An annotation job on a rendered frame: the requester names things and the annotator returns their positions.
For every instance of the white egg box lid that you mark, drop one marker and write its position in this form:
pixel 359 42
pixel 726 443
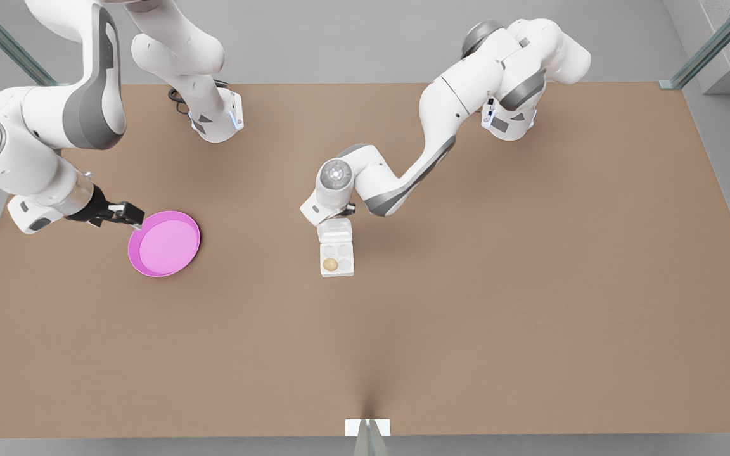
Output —
pixel 335 229

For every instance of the brown egg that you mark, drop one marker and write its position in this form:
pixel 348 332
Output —
pixel 330 264

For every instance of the silver frame post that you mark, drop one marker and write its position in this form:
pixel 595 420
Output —
pixel 7 44
pixel 710 45
pixel 370 436

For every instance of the pink round plate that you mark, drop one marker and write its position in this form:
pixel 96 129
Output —
pixel 165 244

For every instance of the white egg box base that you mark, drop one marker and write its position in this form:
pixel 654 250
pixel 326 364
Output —
pixel 338 259

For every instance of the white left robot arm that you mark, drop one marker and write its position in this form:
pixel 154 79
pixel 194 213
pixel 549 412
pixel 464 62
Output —
pixel 447 107

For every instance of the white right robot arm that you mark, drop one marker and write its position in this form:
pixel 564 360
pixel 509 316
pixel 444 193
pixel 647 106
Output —
pixel 35 120

